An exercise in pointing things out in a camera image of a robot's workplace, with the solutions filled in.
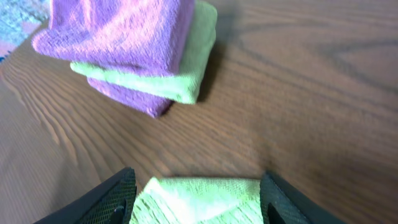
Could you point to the folded purple cloth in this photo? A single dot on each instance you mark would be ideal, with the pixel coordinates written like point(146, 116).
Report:
point(152, 105)
point(145, 37)

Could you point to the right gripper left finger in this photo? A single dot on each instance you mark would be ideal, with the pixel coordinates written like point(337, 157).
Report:
point(110, 202)

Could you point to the top folded purple cloth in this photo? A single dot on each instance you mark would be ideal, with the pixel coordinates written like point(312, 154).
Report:
point(145, 37)

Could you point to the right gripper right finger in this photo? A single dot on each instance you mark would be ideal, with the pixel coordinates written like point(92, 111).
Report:
point(282, 203)

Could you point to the bottom folded purple cloth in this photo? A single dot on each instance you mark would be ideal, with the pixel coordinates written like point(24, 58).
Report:
point(152, 105)

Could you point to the light green microfiber cloth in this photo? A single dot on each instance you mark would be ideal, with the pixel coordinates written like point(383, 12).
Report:
point(198, 200)

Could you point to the folded green cloth in stack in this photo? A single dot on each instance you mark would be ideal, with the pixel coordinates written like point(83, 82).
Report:
point(183, 87)

